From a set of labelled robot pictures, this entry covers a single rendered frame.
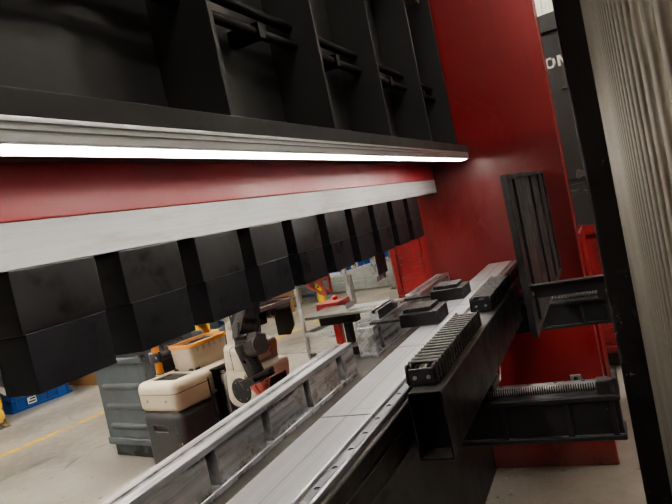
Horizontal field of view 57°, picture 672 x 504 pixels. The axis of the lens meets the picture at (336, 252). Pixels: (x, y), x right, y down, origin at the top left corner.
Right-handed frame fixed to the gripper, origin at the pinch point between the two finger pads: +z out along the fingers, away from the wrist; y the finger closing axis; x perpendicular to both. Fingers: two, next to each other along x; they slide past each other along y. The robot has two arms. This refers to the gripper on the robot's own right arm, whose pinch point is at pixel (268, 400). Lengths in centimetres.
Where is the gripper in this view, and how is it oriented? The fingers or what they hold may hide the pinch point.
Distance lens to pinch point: 203.3
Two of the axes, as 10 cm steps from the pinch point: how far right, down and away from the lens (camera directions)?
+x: 3.1, -1.1, 9.5
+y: 8.5, -4.1, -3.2
